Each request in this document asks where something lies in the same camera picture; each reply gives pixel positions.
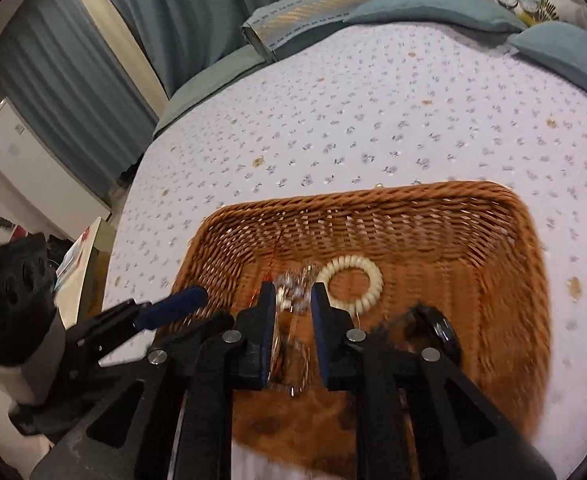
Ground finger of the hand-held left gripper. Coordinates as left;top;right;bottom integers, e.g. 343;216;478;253
66;286;209;378

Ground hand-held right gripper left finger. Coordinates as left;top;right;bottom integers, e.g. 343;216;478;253
30;281;278;480

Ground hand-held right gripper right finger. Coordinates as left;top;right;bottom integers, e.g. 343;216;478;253
310;282;557;480

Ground clear crystal bead bracelet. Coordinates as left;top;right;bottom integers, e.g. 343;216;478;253
271;265;319;396

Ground cream spiral hair tie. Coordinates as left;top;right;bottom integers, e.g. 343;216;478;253
316;256;384;313

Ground black wrist watch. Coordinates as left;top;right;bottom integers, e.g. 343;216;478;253
373;305;461;361

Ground brown wicker basket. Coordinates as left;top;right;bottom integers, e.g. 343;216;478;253
156;180;554;476

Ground papers with red print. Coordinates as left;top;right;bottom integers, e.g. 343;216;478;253
56;227;92;286

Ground wooden side table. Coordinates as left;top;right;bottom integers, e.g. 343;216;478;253
56;217;117;326

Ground white cabinet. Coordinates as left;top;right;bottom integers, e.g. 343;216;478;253
0;97;112;241

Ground blue curtain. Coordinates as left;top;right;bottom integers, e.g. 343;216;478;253
84;0;314;103
0;0;159;201

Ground green bed sheet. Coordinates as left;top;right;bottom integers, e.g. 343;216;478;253
152;42;269;138

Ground folded teal blanket gold stripe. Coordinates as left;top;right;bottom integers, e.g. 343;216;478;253
241;0;389;58

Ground teal flat pillow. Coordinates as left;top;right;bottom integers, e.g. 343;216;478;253
506;21;587;111
343;0;527;33

